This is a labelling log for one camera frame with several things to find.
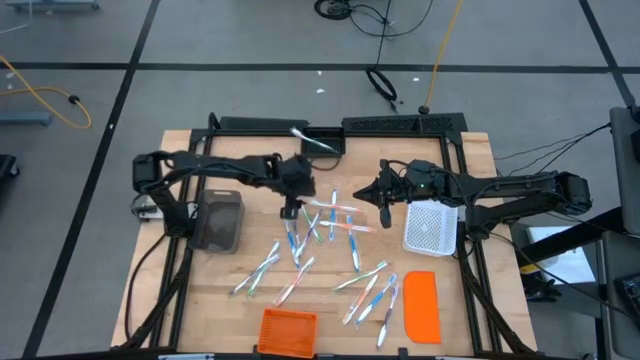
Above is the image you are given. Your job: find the black slotted plastic basket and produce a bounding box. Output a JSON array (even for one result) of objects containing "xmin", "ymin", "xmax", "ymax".
[{"xmin": 300, "ymin": 125, "xmax": 348, "ymax": 160}]

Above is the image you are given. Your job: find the white board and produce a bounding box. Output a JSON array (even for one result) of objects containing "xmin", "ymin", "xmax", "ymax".
[{"xmin": 525, "ymin": 225, "xmax": 586, "ymax": 287}]

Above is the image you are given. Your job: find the white perforated plastic basket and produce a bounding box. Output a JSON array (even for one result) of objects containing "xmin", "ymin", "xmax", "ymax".
[{"xmin": 402, "ymin": 199, "xmax": 460, "ymax": 259}]

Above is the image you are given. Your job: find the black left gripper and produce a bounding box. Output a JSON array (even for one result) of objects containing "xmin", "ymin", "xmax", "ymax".
[{"xmin": 272, "ymin": 153, "xmax": 318, "ymax": 222}]

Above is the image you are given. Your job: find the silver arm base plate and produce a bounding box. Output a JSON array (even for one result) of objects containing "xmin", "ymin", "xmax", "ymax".
[{"xmin": 130, "ymin": 194, "xmax": 164, "ymax": 223}]

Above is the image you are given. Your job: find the black perforated panel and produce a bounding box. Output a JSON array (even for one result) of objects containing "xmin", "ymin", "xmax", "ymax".
[{"xmin": 341, "ymin": 111, "xmax": 469, "ymax": 136}]

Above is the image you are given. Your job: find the green toothbrush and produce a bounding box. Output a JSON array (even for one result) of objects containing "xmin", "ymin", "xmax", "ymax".
[
  {"xmin": 288, "ymin": 125, "xmax": 340, "ymax": 153},
  {"xmin": 246, "ymin": 254, "xmax": 282, "ymax": 298},
  {"xmin": 333, "ymin": 259, "xmax": 390, "ymax": 294},
  {"xmin": 300, "ymin": 205, "xmax": 325, "ymax": 245}
]

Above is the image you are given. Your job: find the blue toothbrush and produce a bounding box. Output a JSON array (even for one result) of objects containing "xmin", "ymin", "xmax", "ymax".
[
  {"xmin": 354, "ymin": 272, "xmax": 399, "ymax": 328},
  {"xmin": 345, "ymin": 214, "xmax": 363, "ymax": 273},
  {"xmin": 327, "ymin": 188, "xmax": 340, "ymax": 243},
  {"xmin": 285, "ymin": 220, "xmax": 303, "ymax": 270}
]

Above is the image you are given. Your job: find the orange slotted plastic basket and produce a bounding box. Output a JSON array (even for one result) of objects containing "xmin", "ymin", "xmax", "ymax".
[{"xmin": 257, "ymin": 307, "xmax": 320, "ymax": 360}]

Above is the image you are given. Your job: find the silver aluminium bracket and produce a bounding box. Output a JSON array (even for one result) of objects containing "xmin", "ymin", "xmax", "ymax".
[{"xmin": 158, "ymin": 352, "xmax": 217, "ymax": 360}]

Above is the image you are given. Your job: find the grey-blue bar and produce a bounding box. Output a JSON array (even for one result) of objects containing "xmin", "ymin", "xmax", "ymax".
[{"xmin": 0, "ymin": 110, "xmax": 55, "ymax": 128}]

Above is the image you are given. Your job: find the black cable bundle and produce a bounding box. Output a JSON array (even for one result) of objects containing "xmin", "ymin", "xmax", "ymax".
[{"xmin": 313, "ymin": 0, "xmax": 436, "ymax": 39}]

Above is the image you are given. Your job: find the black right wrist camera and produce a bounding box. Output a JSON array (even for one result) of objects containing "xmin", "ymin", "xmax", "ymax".
[{"xmin": 405, "ymin": 159, "xmax": 444, "ymax": 202}]

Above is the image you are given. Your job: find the black controller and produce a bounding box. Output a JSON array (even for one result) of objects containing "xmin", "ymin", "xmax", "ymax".
[{"xmin": 613, "ymin": 271, "xmax": 640, "ymax": 318}]

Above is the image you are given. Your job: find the black box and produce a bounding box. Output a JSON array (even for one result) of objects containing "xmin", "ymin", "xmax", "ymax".
[{"xmin": 0, "ymin": 153, "xmax": 22, "ymax": 180}]

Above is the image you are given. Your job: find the black beam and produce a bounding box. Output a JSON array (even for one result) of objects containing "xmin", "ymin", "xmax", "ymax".
[{"xmin": 513, "ymin": 206, "xmax": 627, "ymax": 267}]

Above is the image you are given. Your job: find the orange toothbrush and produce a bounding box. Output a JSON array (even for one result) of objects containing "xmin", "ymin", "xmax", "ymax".
[
  {"xmin": 341, "ymin": 272, "xmax": 381, "ymax": 327},
  {"xmin": 308, "ymin": 198, "xmax": 366, "ymax": 215},
  {"xmin": 318, "ymin": 219, "xmax": 376, "ymax": 234},
  {"xmin": 273, "ymin": 255, "xmax": 318, "ymax": 308}
]

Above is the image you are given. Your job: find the yellow looped cable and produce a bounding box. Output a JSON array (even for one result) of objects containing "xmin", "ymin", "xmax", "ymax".
[{"xmin": 0, "ymin": 53, "xmax": 94, "ymax": 131}]

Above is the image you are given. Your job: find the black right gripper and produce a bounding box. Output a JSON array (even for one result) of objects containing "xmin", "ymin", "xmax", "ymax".
[{"xmin": 352, "ymin": 158, "xmax": 409, "ymax": 230}]

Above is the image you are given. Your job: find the yellow straight cable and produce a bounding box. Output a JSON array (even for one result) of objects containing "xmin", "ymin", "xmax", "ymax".
[{"xmin": 423, "ymin": 0, "xmax": 465, "ymax": 109}]

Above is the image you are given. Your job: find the black cable loop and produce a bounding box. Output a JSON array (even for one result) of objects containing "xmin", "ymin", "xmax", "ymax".
[{"xmin": 365, "ymin": 0, "xmax": 400, "ymax": 114}]

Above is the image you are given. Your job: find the orange flat plastic lid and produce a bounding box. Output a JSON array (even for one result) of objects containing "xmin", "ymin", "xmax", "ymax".
[{"xmin": 402, "ymin": 269, "xmax": 444, "ymax": 346}]

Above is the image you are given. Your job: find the black plain panel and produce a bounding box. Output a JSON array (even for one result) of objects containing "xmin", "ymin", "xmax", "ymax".
[{"xmin": 218, "ymin": 115, "xmax": 312, "ymax": 133}]

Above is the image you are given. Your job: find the grey cabinet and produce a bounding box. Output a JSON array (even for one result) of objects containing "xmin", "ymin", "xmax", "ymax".
[{"xmin": 596, "ymin": 230, "xmax": 640, "ymax": 360}]

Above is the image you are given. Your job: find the grey translucent plastic bin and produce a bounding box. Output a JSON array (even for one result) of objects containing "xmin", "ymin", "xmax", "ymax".
[{"xmin": 187, "ymin": 188, "xmax": 247, "ymax": 255}]

